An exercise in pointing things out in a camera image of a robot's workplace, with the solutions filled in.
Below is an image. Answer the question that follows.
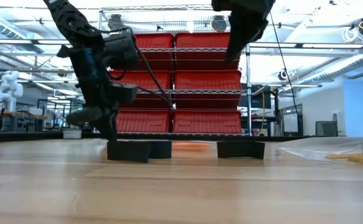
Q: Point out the small black block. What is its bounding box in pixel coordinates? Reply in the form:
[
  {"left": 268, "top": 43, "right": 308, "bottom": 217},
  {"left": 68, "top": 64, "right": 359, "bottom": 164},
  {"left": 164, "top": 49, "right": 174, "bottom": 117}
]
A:
[{"left": 217, "top": 141, "right": 266, "bottom": 160}]

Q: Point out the small black monitor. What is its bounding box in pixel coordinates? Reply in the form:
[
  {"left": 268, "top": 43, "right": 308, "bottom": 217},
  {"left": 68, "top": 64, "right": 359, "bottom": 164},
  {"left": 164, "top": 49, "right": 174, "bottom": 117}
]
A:
[{"left": 315, "top": 120, "right": 339, "bottom": 138}]

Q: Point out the chrome wire shelf cart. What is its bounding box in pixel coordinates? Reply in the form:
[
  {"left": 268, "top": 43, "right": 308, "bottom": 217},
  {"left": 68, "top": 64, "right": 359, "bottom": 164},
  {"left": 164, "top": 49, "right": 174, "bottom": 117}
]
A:
[{"left": 98, "top": 4, "right": 253, "bottom": 138}]

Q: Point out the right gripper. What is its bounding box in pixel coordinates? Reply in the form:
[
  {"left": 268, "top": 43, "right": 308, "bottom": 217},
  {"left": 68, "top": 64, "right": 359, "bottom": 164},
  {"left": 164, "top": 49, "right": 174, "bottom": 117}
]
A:
[{"left": 211, "top": 0, "right": 276, "bottom": 62}]

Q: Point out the white plastic tub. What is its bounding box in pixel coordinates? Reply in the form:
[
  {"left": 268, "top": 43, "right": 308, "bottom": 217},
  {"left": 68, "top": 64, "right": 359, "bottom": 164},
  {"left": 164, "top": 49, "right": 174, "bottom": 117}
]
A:
[{"left": 62, "top": 128, "right": 83, "bottom": 140}]

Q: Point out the black aluminium table frame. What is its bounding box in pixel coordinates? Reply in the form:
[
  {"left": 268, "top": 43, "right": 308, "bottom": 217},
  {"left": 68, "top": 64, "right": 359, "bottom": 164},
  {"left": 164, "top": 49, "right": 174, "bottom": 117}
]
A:
[{"left": 0, "top": 132, "right": 313, "bottom": 143}]

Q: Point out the wooden workbench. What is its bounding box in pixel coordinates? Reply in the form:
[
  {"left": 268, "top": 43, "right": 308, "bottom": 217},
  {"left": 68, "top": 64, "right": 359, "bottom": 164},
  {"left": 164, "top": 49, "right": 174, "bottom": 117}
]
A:
[{"left": 0, "top": 108, "right": 48, "bottom": 133}]

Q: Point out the clear plastic zip bag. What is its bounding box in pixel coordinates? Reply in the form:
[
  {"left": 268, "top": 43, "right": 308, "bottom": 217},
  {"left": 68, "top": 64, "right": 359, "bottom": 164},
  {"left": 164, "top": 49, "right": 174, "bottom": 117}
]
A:
[{"left": 276, "top": 136, "right": 363, "bottom": 166}]

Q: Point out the black monitor on stand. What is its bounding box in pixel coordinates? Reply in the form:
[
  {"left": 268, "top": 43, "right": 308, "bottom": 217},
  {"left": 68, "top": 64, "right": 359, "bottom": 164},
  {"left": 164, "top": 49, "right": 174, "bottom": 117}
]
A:
[{"left": 240, "top": 85, "right": 272, "bottom": 110}]

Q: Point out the orange rubber band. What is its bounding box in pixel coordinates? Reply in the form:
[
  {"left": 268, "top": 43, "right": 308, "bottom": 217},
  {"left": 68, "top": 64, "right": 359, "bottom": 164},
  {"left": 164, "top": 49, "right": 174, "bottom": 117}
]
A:
[{"left": 171, "top": 141, "right": 212, "bottom": 151}]

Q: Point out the red plastic storage bin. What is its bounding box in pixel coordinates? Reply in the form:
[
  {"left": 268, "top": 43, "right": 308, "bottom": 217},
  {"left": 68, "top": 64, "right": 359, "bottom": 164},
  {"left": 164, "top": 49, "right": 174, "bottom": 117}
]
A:
[
  {"left": 109, "top": 70, "right": 172, "bottom": 110},
  {"left": 174, "top": 32, "right": 241, "bottom": 71},
  {"left": 174, "top": 70, "right": 242, "bottom": 110},
  {"left": 116, "top": 109, "right": 172, "bottom": 134},
  {"left": 133, "top": 32, "right": 174, "bottom": 71},
  {"left": 172, "top": 109, "right": 242, "bottom": 134}
]

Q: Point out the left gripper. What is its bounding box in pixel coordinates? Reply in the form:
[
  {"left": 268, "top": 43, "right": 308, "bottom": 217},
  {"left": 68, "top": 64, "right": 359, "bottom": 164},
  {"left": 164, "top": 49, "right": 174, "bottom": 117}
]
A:
[{"left": 65, "top": 52, "right": 138, "bottom": 142}]

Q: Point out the black framed glass panel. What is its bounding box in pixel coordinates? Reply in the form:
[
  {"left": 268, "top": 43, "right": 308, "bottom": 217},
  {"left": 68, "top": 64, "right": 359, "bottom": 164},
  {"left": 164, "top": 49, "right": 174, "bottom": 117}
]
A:
[{"left": 282, "top": 104, "right": 303, "bottom": 136}]

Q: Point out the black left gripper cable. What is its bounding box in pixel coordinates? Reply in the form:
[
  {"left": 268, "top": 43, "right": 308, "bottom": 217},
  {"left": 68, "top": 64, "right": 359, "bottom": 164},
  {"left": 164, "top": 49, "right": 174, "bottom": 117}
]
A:
[{"left": 133, "top": 30, "right": 175, "bottom": 110}]

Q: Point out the wide black rubber band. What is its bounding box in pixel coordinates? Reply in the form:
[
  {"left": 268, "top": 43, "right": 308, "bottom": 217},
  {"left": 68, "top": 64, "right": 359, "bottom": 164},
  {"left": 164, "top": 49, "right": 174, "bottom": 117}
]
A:
[
  {"left": 146, "top": 140, "right": 172, "bottom": 159},
  {"left": 106, "top": 141, "right": 151, "bottom": 164}
]

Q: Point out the thin black hanging cable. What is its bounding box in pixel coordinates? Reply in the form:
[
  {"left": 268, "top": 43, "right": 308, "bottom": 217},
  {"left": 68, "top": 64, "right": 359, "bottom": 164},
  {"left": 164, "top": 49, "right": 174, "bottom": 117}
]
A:
[{"left": 268, "top": 11, "right": 304, "bottom": 135}]

